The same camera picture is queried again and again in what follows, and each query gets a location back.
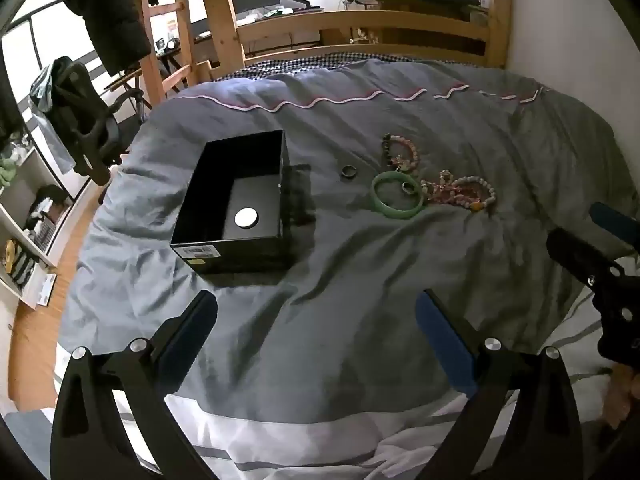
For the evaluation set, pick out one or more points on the wooden ladder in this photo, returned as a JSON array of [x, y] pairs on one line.
[[151, 60]]

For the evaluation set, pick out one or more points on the white desk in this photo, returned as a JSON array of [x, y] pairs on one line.
[[280, 15]]

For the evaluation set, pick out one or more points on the black hanging jacket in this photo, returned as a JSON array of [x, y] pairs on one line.
[[115, 20]]

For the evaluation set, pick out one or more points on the green jade bangle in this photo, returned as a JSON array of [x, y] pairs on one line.
[[383, 205]]

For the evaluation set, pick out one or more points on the green cloth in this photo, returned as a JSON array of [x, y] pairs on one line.
[[6, 172]]

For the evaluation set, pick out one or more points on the person's right hand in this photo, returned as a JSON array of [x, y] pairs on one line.
[[625, 400]]

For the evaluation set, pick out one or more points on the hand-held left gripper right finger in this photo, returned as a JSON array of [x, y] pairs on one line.
[[440, 341]]

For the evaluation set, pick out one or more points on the white round disc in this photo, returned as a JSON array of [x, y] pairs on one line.
[[246, 218]]

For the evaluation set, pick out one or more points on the wooden bed frame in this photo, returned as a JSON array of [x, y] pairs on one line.
[[360, 21]]

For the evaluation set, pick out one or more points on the white shelf unit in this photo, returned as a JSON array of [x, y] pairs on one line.
[[35, 255]]

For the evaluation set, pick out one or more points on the black framed window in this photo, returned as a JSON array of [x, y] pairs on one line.
[[45, 40]]

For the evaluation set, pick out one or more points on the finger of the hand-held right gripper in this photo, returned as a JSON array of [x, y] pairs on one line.
[[612, 221], [575, 255]]

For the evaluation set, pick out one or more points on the black office chair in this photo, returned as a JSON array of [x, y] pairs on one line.
[[85, 120]]

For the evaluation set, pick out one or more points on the checkered bed sheet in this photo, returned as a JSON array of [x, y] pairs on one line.
[[310, 62]]

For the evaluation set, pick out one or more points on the light blue garment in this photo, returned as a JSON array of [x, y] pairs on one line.
[[42, 87]]

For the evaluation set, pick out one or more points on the black box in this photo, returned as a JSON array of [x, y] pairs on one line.
[[215, 260]]

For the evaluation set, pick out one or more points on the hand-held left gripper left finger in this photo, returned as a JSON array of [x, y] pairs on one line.
[[192, 331]]

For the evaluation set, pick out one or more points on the grey duvet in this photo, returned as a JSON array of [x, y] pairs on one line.
[[350, 285]]

